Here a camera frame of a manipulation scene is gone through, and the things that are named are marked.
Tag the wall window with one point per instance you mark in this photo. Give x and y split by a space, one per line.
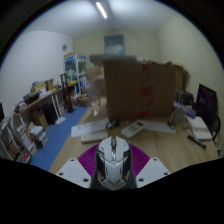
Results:
114 44

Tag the white remote control with buttons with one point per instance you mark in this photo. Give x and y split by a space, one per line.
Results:
133 129

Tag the long ceiling light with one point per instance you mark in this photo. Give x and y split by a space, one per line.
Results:
101 10

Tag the blue and white cabinet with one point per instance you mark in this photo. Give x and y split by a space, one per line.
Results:
76 68

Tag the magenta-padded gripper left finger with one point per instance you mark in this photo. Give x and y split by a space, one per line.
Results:
75 171

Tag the black office chair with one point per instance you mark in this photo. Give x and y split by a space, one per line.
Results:
217 128

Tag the large brown cardboard box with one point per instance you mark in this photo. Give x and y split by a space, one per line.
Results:
130 90

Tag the round wall clock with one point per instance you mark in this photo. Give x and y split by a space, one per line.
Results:
64 47

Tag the white and grey computer mouse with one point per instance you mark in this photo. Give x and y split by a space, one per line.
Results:
113 163

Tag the black monitor screen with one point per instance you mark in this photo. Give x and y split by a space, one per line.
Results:
206 103

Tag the cluttered wooden side desk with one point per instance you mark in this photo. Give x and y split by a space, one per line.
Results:
43 100

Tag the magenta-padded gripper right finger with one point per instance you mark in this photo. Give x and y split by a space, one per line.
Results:
151 170

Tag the blue floor mat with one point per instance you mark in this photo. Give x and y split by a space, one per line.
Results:
58 136

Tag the low shelf unit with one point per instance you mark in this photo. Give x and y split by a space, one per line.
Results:
13 143

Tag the white flat rectangular device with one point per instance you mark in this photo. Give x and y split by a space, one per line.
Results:
94 137

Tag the clear plastic bottle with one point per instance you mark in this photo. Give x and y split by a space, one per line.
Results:
95 100

